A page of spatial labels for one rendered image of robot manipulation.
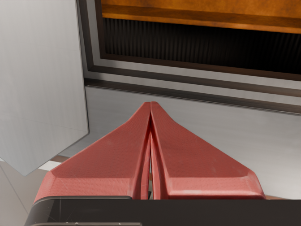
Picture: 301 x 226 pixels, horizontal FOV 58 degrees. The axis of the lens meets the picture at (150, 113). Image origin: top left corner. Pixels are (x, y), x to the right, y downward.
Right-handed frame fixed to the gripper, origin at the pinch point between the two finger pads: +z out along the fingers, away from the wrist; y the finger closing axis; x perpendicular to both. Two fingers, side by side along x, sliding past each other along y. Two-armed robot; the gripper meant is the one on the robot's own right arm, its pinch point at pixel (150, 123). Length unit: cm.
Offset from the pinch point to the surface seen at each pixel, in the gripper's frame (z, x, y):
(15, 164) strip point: 12.3, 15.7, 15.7
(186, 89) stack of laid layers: 9.6, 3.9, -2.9
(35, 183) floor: 112, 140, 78
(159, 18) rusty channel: 22.1, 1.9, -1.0
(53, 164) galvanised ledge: 31, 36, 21
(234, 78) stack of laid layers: 10.0, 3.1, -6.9
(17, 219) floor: 118, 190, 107
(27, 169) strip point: 12.0, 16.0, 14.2
